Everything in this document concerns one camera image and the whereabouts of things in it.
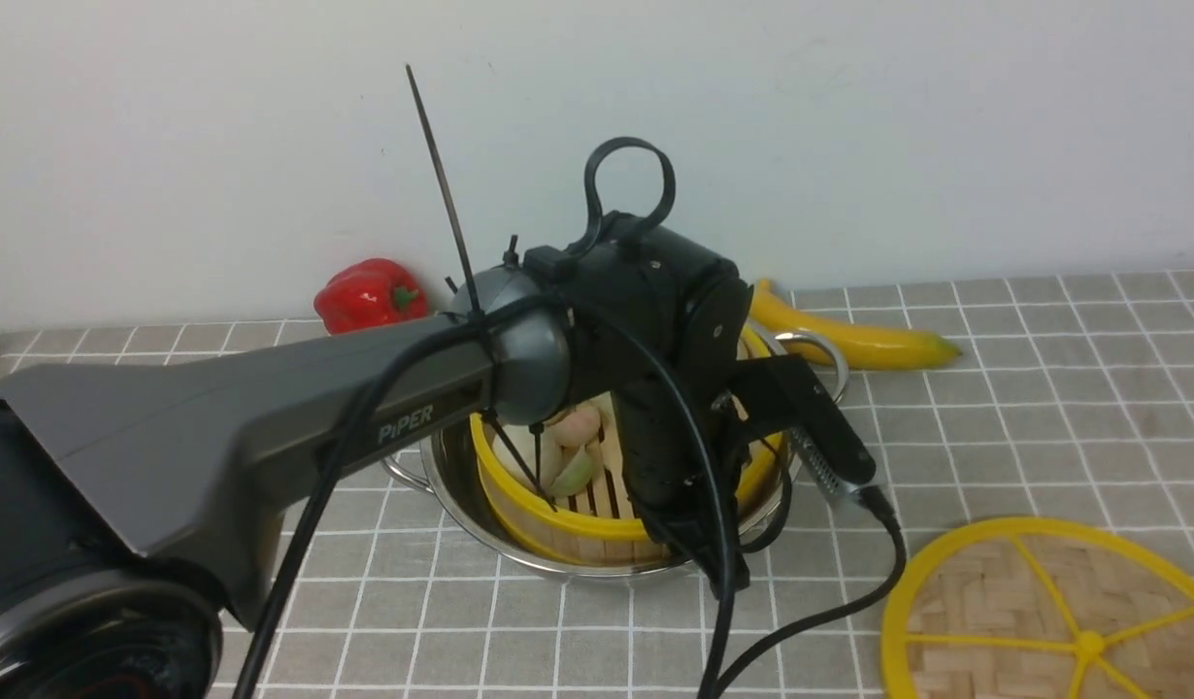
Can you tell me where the black zip tie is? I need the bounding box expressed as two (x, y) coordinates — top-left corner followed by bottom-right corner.
(405, 63), (556, 511)

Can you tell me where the black left camera cable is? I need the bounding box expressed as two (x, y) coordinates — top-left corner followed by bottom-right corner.
(230, 296), (909, 699)

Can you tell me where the yellow bamboo steamer lid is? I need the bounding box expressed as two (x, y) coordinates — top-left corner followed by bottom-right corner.
(880, 517), (1194, 698)

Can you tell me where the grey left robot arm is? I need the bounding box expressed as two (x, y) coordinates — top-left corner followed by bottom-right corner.
(0, 216), (751, 698)

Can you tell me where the green dumpling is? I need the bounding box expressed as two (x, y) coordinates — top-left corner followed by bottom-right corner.
(547, 443), (605, 499)

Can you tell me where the stainless steel pot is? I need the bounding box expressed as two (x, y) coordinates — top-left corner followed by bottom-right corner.
(381, 325), (850, 585)

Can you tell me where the yellow banana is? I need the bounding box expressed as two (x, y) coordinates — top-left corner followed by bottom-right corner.
(749, 278), (964, 370)

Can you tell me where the pink dumpling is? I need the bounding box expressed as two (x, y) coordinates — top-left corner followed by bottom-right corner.
(547, 401), (603, 449)

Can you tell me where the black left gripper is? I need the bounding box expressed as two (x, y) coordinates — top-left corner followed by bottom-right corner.
(616, 276), (749, 597)

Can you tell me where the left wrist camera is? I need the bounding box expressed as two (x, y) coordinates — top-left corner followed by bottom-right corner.
(727, 354), (898, 526)

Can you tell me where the yellow bamboo steamer basket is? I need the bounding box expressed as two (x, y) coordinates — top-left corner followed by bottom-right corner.
(467, 321), (792, 571)

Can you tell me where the red bell pepper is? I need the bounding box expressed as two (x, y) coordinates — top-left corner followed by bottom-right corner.
(313, 257), (430, 335)

